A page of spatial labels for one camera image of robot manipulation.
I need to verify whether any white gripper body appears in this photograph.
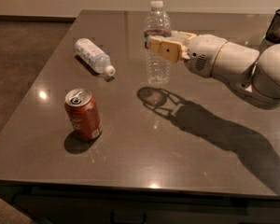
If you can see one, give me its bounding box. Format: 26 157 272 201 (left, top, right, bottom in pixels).
184 35 227 78

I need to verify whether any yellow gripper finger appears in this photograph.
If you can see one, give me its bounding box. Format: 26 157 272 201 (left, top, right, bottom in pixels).
171 31 197 43
146 35 189 63

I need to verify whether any clear plastic water bottle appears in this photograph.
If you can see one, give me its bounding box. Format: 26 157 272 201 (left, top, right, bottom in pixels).
144 1 171 85

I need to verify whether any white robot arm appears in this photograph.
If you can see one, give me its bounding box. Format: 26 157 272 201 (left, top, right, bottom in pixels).
146 31 280 109

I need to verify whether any white labelled water bottle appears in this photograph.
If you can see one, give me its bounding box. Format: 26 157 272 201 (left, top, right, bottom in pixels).
75 38 116 77

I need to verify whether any red soda can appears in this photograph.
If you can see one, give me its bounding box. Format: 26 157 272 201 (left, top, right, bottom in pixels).
64 88 102 141

